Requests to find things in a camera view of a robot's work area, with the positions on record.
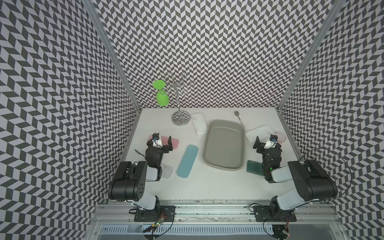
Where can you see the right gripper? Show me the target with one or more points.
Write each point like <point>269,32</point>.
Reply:
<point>256,143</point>

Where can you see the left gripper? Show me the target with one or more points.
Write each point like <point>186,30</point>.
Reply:
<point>166,149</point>

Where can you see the pink pencil case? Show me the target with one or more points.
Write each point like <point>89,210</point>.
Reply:
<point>175,142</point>

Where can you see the translucent clear pencil case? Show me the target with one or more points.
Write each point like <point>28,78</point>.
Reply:
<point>167,171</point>

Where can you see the light blue pencil case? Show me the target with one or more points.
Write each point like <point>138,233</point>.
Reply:
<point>187,161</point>

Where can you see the grey storage box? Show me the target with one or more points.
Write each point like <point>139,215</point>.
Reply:
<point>224,146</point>

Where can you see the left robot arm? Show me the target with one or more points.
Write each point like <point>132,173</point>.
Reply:
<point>129,181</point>

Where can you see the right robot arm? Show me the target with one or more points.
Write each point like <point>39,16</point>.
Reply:
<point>312,183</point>

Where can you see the translucent white pencil case right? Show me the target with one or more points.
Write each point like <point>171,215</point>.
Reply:
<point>263,132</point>

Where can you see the dark green pencil case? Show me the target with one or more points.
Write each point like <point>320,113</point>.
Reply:
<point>255,168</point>

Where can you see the chrome cup rack stand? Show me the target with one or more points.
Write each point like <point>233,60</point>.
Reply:
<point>176,84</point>

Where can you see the green plastic wine glass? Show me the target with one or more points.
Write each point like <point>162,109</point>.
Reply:
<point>161,96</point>

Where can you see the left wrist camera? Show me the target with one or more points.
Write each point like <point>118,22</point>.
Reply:
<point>156,140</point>

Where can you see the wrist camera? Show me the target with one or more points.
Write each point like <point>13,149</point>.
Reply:
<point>271,142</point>
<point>156,140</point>

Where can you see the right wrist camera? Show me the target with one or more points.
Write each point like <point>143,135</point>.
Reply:
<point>271,142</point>

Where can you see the metal spoon patterned handle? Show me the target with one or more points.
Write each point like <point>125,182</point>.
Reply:
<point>237,114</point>

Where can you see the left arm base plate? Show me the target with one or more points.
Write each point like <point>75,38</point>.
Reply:
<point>151,216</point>

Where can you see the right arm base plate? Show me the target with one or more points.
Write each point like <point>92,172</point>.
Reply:
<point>265,213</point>

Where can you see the aluminium front rail frame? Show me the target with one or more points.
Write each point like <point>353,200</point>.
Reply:
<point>215,220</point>

